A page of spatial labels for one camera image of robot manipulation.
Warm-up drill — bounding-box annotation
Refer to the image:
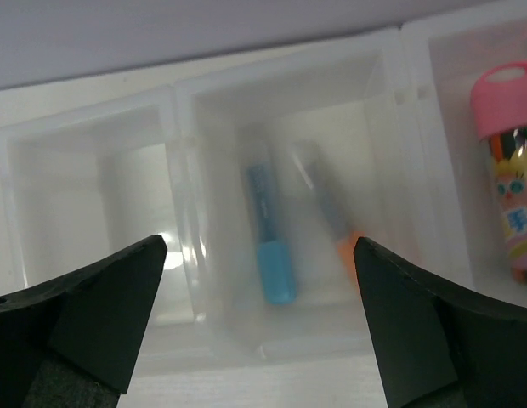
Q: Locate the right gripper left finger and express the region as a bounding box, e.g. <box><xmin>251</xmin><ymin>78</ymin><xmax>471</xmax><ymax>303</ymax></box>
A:
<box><xmin>0</xmin><ymin>235</ymin><xmax>167</xmax><ymax>407</ymax></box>

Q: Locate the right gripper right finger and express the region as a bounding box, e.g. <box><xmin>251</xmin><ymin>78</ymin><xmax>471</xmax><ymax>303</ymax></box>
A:
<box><xmin>354</xmin><ymin>238</ymin><xmax>527</xmax><ymax>407</ymax></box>

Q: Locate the blue highlighter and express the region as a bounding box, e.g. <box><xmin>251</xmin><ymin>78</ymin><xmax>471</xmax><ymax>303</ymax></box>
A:
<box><xmin>246</xmin><ymin>163</ymin><xmax>298</xmax><ymax>305</ymax></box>

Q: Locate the orange highlighter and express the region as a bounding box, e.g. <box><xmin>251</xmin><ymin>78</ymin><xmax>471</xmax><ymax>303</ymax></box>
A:
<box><xmin>292</xmin><ymin>141</ymin><xmax>364</xmax><ymax>288</ymax></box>

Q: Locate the pink-capped clear tube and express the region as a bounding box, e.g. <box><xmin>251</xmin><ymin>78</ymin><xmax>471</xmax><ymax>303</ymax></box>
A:
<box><xmin>470</xmin><ymin>60</ymin><xmax>527</xmax><ymax>285</ymax></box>

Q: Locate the clear three-compartment organizer tray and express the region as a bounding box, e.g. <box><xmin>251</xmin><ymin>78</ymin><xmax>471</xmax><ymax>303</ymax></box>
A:
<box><xmin>0</xmin><ymin>1</ymin><xmax>527</xmax><ymax>373</ymax></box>

